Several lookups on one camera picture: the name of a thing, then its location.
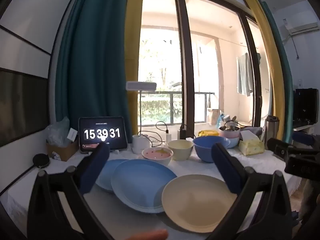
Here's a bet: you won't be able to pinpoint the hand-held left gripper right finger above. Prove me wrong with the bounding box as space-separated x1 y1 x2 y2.
207 142 293 240

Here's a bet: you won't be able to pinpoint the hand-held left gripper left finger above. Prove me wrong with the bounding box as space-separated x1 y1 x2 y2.
27 142 115 240

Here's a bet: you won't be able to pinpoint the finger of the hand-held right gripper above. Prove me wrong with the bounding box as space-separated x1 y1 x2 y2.
266 137 298 162
291 131 316 146

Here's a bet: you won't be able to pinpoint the blue plate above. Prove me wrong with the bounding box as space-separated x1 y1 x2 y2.
96 159 130 193
111 159 178 214

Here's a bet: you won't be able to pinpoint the cream bowl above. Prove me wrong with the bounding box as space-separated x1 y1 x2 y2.
167 139 194 161

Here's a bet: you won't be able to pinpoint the person's left hand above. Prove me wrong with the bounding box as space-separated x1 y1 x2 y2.
124 229 168 240

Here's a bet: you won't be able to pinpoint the steel thermos bottle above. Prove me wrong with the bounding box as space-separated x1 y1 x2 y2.
262 115 280 143

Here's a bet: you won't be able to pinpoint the yellow tissue pack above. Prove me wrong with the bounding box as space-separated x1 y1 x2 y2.
239 130 265 157

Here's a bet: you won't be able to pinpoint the light blue bowl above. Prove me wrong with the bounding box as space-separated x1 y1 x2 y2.
226 136 240 149

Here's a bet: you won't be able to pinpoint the black monitor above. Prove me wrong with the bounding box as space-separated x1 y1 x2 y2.
292 88 319 128

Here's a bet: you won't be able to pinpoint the large blue bowl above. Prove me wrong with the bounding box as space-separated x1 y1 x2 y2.
192 136 230 163

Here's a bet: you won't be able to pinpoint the pink bowl with steel liner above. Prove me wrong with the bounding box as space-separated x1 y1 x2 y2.
219 126 241 138

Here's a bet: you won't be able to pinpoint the small white card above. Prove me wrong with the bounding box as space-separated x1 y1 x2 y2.
67 128 78 142

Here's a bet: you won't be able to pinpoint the tablet with clock display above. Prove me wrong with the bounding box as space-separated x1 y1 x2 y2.
78 116 128 153

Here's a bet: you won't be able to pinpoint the cream plate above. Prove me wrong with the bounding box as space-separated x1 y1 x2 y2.
161 174 242 233

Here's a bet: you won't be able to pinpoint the yellow snack packet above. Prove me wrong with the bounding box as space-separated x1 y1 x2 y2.
198 129 219 137

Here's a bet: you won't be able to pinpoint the white desk lamp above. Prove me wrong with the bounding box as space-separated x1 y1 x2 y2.
126 81 157 155

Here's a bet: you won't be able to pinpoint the black round object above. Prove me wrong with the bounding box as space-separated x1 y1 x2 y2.
32 153 50 168

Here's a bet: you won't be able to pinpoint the balcony cardboard box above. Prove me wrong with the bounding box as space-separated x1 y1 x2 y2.
207 108 220 125

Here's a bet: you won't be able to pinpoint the teal curtain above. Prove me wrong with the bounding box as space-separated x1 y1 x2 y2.
260 1 294 137
54 0 132 140

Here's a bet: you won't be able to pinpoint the small pink dotted bowl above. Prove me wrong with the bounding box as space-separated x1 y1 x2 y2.
142 147 174 167

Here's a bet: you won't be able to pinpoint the hanging pale blue towel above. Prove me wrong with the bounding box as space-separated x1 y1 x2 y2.
236 52 254 97

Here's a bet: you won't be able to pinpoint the yellow curtain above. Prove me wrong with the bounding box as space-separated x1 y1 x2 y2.
124 0 144 140
237 0 285 140

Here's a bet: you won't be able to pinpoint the balcony railing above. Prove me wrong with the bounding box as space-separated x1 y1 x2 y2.
137 91 216 125

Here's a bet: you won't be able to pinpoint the white air conditioner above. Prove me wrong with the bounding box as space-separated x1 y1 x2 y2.
285 22 319 36

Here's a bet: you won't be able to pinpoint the black lamp cable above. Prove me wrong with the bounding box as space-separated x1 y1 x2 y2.
149 121 168 143

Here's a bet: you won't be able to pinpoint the dark window frame post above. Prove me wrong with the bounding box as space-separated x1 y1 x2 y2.
175 0 208 138
236 11 264 130

